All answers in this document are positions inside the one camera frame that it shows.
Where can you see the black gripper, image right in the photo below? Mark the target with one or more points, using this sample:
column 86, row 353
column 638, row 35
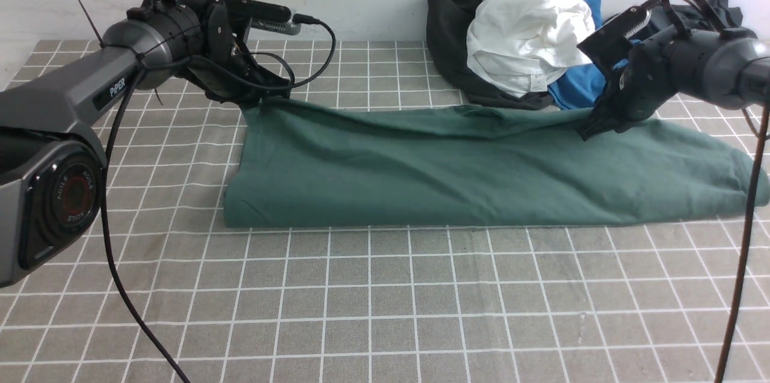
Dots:
column 642, row 87

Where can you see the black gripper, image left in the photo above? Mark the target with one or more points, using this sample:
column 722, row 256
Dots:
column 222, row 69

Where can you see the green long-sleeved shirt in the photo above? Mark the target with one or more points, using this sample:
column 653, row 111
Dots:
column 307, row 166

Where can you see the blue t-shirt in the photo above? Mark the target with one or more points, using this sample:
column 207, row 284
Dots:
column 580, row 86

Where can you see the white crumpled shirt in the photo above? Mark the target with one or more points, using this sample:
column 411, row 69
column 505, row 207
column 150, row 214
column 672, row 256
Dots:
column 522, row 46

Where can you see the black garment behind white shirt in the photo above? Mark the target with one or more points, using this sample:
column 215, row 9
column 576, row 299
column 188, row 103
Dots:
column 446, row 35

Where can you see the dark grey crumpled garment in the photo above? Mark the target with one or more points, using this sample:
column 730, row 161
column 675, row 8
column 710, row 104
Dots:
column 680, row 16

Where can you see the grey checkered tablecloth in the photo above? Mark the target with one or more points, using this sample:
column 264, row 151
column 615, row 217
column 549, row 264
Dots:
column 382, row 304

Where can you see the black wrist camera, image left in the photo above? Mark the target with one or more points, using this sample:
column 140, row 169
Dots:
column 245, row 15

